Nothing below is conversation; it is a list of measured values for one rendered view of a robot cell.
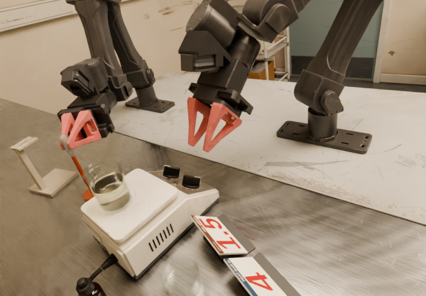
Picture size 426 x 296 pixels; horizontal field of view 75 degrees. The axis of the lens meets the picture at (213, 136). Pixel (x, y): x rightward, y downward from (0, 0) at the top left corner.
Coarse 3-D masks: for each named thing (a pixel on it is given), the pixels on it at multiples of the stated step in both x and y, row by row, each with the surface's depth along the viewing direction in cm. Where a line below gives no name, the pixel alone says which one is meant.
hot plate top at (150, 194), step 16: (128, 176) 50; (144, 176) 49; (144, 192) 45; (160, 192) 44; (176, 192) 44; (96, 208) 44; (128, 208) 43; (144, 208) 42; (160, 208) 42; (96, 224) 41; (112, 224) 40; (128, 224) 40; (144, 224) 40; (112, 240) 38
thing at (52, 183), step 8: (16, 144) 60; (24, 144) 59; (16, 152) 59; (24, 152) 60; (24, 160) 60; (32, 168) 62; (32, 176) 62; (40, 176) 63; (48, 176) 69; (56, 176) 68; (64, 176) 68; (72, 176) 67; (40, 184) 64; (48, 184) 66; (56, 184) 65; (64, 184) 65; (40, 192) 64; (48, 192) 63; (56, 192) 64
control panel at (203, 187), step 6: (156, 174) 53; (162, 174) 54; (180, 174) 56; (162, 180) 51; (168, 180) 51; (174, 180) 52; (180, 180) 53; (174, 186) 49; (180, 186) 49; (204, 186) 52; (210, 186) 52; (186, 192) 47; (192, 192) 48; (198, 192) 48
